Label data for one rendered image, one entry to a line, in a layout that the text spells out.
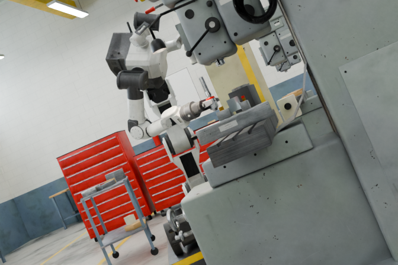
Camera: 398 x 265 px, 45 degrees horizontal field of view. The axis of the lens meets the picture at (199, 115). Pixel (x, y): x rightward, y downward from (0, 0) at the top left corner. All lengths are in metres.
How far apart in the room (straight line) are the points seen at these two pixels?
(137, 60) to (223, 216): 0.98
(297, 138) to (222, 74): 2.01
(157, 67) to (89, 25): 9.81
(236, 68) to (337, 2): 2.06
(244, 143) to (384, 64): 0.70
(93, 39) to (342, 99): 10.59
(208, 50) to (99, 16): 10.18
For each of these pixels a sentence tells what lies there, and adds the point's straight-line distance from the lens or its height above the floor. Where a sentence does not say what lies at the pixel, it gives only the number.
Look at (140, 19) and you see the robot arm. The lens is 2.83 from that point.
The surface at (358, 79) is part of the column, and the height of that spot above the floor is 0.97.
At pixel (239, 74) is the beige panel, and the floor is 1.31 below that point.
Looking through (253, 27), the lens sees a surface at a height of 1.36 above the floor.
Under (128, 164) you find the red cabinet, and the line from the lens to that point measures 7.39.
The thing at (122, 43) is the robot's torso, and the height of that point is 1.65.
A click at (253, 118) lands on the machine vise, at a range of 2.09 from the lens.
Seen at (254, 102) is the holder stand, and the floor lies 1.05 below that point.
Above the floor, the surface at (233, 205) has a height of 0.66.
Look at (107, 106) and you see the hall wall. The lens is 12.16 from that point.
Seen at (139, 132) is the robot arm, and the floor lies 1.15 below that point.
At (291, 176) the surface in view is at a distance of 2.17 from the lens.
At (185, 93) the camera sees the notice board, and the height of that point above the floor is 1.87.
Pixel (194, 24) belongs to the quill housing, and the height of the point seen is 1.50.
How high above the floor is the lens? 1.06
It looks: 1 degrees up
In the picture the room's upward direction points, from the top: 23 degrees counter-clockwise
